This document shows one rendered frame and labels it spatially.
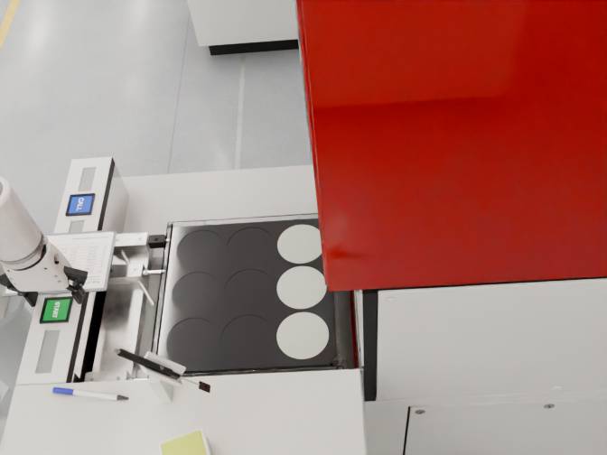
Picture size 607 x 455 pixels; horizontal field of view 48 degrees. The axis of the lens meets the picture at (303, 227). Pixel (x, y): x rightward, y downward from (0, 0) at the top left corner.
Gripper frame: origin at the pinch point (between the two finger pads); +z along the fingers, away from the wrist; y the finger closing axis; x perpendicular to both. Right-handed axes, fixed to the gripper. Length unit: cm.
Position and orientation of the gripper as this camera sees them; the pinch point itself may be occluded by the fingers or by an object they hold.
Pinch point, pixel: (56, 296)
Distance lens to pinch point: 141.2
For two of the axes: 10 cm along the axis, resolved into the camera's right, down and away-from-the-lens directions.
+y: -10.0, 0.6, 0.5
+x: 0.2, 8.0, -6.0
